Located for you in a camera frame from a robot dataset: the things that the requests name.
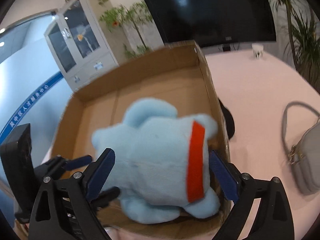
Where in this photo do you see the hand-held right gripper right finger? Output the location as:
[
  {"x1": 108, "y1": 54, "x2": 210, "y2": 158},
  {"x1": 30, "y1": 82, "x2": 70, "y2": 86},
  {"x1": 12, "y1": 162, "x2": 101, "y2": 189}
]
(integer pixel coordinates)
[{"x1": 209, "y1": 150, "x2": 295, "y2": 240}]

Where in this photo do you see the black pouch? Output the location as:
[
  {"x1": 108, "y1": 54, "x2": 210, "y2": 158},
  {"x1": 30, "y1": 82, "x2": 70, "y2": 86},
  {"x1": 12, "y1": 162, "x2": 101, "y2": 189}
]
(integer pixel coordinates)
[{"x1": 219, "y1": 99, "x2": 236, "y2": 140}]

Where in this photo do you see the brown cardboard box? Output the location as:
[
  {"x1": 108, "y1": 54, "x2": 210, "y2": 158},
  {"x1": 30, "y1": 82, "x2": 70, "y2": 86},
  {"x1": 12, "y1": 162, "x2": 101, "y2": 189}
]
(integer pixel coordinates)
[{"x1": 41, "y1": 40, "x2": 232, "y2": 233}]

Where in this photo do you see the black wall television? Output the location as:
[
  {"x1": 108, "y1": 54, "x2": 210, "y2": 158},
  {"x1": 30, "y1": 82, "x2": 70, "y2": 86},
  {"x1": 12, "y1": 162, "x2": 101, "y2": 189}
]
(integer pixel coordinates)
[{"x1": 139, "y1": 0, "x2": 277, "y2": 48}]

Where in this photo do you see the white glass-door cabinet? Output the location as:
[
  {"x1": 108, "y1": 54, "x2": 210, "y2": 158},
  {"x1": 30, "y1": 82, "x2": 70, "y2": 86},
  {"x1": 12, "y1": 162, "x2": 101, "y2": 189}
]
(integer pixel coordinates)
[{"x1": 44, "y1": 0, "x2": 119, "y2": 92}]

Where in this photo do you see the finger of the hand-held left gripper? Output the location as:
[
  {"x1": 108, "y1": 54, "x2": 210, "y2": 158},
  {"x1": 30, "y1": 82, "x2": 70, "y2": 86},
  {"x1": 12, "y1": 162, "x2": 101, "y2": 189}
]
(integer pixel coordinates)
[
  {"x1": 96, "y1": 186, "x2": 121, "y2": 209},
  {"x1": 64, "y1": 154, "x2": 93, "y2": 171}
]

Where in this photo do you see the blue wall stripe banner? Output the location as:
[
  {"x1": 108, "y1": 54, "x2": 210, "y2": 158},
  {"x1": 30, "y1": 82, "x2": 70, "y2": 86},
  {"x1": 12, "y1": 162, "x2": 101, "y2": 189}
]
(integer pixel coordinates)
[{"x1": 0, "y1": 71, "x2": 63, "y2": 140}]

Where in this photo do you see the tall green palm plant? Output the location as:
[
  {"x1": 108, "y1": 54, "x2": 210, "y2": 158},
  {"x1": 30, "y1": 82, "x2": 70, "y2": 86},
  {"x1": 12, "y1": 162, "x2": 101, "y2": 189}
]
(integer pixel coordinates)
[{"x1": 261, "y1": 0, "x2": 320, "y2": 90}]

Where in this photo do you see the light blue plush toy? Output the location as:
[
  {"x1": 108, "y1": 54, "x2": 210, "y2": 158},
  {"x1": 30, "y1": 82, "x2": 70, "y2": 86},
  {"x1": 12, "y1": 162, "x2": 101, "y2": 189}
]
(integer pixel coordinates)
[{"x1": 91, "y1": 97, "x2": 222, "y2": 224}]

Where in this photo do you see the grey handbag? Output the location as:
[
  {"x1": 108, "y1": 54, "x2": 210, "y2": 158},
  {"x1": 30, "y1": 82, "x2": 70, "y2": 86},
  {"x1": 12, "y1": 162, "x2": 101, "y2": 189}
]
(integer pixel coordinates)
[{"x1": 282, "y1": 102, "x2": 320, "y2": 196}]

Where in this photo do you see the small leafy green tree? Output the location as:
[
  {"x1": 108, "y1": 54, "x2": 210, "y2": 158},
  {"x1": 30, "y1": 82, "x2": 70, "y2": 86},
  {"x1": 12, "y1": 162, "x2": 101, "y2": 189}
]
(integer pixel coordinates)
[{"x1": 99, "y1": 1, "x2": 153, "y2": 58}]

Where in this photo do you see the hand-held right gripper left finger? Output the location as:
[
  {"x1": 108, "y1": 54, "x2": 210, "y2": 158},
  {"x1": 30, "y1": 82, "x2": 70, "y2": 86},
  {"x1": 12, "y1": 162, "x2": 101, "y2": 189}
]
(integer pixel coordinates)
[{"x1": 28, "y1": 148, "x2": 116, "y2": 240}]

